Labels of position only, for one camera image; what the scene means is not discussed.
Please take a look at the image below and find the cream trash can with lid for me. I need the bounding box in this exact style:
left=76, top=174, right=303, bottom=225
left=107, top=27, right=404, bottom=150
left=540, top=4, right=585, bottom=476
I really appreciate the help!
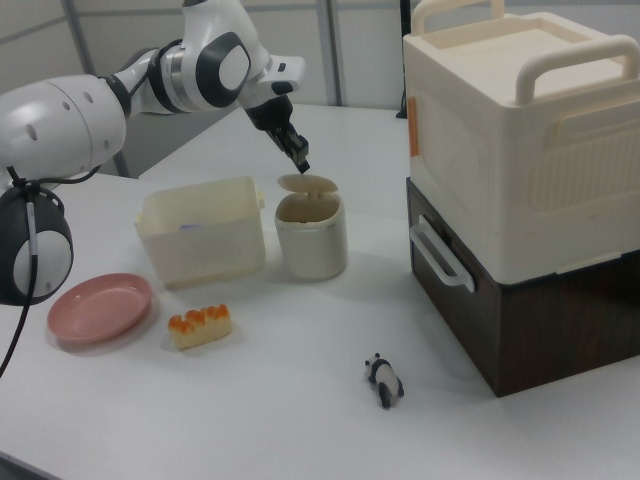
left=273, top=172, right=349, bottom=281

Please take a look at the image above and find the dark brown drawer cabinet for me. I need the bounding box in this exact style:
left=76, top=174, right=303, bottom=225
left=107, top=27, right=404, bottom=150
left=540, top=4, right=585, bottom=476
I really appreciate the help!
left=405, top=177, right=640, bottom=399

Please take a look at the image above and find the cream open storage box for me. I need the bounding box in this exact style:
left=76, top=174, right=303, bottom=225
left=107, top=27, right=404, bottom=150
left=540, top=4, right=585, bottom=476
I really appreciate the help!
left=134, top=174, right=269, bottom=291

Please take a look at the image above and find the white drawer handle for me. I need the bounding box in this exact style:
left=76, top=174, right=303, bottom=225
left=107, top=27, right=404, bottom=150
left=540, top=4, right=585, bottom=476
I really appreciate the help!
left=408, top=214, right=477, bottom=293

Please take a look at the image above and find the pink plate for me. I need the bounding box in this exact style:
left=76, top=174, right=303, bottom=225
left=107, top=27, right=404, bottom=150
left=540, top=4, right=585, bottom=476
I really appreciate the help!
left=47, top=272, right=154, bottom=346

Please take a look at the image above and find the panda figurine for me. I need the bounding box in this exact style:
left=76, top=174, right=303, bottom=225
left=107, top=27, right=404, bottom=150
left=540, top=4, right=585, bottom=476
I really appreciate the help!
left=363, top=351, right=406, bottom=411

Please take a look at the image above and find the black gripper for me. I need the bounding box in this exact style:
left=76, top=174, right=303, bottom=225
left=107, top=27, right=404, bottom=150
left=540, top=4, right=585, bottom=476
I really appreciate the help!
left=243, top=94, right=312, bottom=175

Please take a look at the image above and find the toy bread loaf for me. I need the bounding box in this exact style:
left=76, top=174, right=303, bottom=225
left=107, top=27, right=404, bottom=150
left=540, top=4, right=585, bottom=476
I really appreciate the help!
left=166, top=302, right=235, bottom=351

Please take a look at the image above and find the cream plastic box with handles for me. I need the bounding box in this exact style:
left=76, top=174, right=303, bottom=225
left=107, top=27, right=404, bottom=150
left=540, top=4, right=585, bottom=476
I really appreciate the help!
left=402, top=0, right=640, bottom=276

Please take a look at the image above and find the orange strip handle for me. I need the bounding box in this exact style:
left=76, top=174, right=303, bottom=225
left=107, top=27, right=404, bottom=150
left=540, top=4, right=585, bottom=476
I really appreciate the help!
left=406, top=96, right=422, bottom=159

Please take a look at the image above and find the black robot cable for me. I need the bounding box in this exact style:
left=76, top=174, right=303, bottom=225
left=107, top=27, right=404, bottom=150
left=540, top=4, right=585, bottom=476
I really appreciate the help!
left=0, top=167, right=67, bottom=379

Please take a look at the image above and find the black camera stand pole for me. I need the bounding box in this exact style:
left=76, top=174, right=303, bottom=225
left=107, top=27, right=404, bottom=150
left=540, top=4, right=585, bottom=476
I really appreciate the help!
left=396, top=0, right=414, bottom=120

